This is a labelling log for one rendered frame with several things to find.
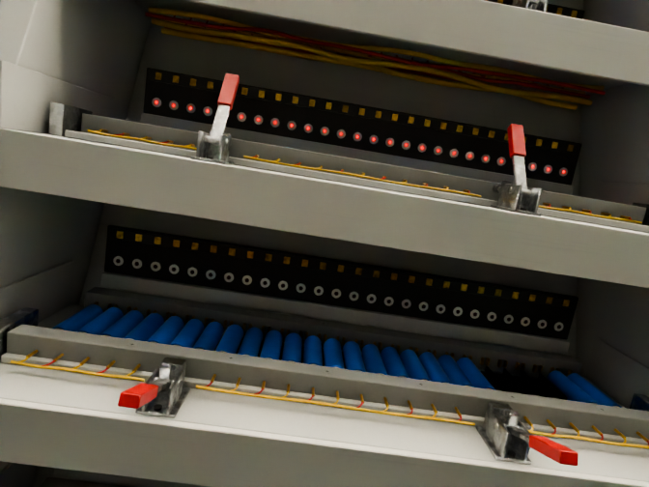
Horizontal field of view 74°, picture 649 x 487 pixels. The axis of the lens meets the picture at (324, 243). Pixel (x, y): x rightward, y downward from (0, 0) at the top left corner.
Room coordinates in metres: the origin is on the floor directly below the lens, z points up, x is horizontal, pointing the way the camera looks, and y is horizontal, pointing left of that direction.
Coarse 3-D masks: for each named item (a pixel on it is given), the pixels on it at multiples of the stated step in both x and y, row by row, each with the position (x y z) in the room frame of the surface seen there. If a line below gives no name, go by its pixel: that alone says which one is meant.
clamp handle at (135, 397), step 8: (160, 368) 0.33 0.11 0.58; (168, 368) 0.33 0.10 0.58; (160, 376) 0.33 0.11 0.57; (168, 376) 0.33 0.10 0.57; (144, 384) 0.29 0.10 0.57; (152, 384) 0.31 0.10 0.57; (160, 384) 0.31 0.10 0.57; (168, 384) 0.33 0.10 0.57; (128, 392) 0.26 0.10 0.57; (136, 392) 0.27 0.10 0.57; (144, 392) 0.27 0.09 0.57; (152, 392) 0.28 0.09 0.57; (120, 400) 0.26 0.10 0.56; (128, 400) 0.26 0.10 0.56; (136, 400) 0.26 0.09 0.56; (144, 400) 0.27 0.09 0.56; (136, 408) 0.26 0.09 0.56
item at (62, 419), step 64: (0, 320) 0.36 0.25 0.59; (64, 320) 0.45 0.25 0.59; (384, 320) 0.50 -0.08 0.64; (0, 384) 0.33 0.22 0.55; (64, 384) 0.35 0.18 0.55; (128, 384) 0.36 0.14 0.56; (640, 384) 0.44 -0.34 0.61; (0, 448) 0.33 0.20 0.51; (64, 448) 0.33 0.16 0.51; (128, 448) 0.33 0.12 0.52; (192, 448) 0.33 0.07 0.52; (256, 448) 0.33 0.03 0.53; (320, 448) 0.33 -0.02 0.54; (384, 448) 0.33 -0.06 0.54; (448, 448) 0.34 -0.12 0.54; (576, 448) 0.37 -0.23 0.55; (640, 448) 0.39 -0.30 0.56
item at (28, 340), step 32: (32, 352) 0.36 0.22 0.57; (64, 352) 0.36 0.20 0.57; (96, 352) 0.36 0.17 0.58; (128, 352) 0.36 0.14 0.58; (160, 352) 0.36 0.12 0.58; (192, 352) 0.37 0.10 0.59; (256, 384) 0.37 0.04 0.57; (288, 384) 0.37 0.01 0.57; (320, 384) 0.37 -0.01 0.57; (352, 384) 0.37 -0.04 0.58; (384, 384) 0.37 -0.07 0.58; (416, 384) 0.38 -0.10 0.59; (448, 384) 0.39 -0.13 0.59; (416, 416) 0.36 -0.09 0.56; (544, 416) 0.38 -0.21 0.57; (576, 416) 0.38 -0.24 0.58; (608, 416) 0.38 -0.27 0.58; (640, 416) 0.39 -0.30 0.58
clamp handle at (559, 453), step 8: (512, 416) 0.34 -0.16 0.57; (520, 416) 0.34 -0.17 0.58; (512, 424) 0.35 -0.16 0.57; (512, 432) 0.34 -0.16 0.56; (520, 432) 0.33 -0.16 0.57; (528, 440) 0.31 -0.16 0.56; (536, 440) 0.30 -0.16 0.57; (544, 440) 0.30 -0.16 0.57; (536, 448) 0.30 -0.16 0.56; (544, 448) 0.29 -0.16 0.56; (552, 448) 0.29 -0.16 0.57; (560, 448) 0.28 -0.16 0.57; (568, 448) 0.28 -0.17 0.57; (552, 456) 0.28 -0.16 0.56; (560, 456) 0.28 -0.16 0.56; (568, 456) 0.28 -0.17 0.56; (576, 456) 0.28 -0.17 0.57; (568, 464) 0.28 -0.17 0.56; (576, 464) 0.28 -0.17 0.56
